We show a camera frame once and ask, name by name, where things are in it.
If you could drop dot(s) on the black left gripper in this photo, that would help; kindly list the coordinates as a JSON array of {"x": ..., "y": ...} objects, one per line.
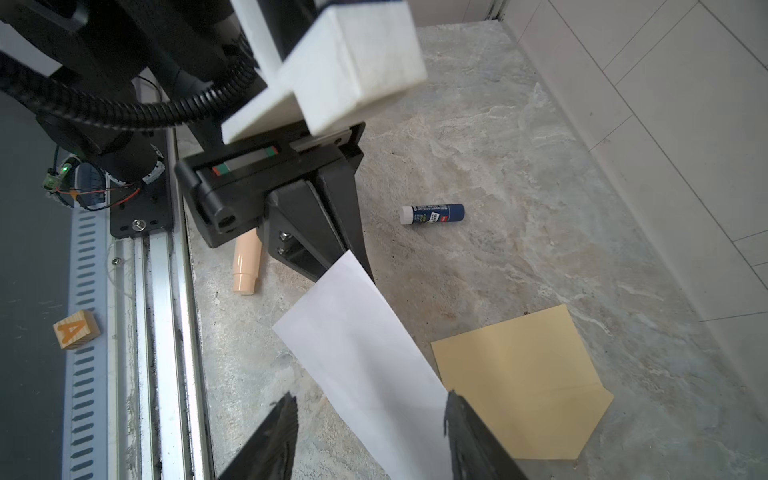
[{"x": 230, "y": 189}]

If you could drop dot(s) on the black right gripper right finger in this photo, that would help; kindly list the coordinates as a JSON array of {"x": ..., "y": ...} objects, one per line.
[{"x": 475, "y": 453}]

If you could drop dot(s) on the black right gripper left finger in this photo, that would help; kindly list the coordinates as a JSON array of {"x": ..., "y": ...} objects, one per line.
[{"x": 269, "y": 453}]

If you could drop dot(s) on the yellow paper envelope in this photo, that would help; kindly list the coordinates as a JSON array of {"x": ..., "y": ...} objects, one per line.
[{"x": 531, "y": 381}]

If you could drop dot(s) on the white letter blue border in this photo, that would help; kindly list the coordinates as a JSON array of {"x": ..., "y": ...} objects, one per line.
[{"x": 347, "y": 337}]

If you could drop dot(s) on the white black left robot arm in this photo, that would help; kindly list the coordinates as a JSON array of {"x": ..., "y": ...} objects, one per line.
[{"x": 129, "y": 68}]

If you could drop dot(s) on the wooden letter block A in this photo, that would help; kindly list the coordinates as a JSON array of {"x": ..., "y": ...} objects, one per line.
[{"x": 76, "y": 330}]

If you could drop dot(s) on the beige wooden cylinder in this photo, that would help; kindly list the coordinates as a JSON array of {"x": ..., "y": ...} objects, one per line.
[{"x": 246, "y": 263}]

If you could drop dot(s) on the blue glue stick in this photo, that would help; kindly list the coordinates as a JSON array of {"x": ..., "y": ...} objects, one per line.
[{"x": 425, "y": 214}]

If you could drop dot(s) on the left green circuit board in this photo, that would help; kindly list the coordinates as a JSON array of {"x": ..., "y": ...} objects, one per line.
[{"x": 60, "y": 179}]

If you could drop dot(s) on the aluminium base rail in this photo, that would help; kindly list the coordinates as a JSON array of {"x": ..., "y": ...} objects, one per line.
[{"x": 134, "y": 403}]

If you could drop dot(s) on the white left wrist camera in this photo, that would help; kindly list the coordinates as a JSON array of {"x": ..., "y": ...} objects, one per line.
[{"x": 354, "y": 61}]

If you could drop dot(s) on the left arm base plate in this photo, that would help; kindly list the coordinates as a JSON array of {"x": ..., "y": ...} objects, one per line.
[{"x": 151, "y": 209}]

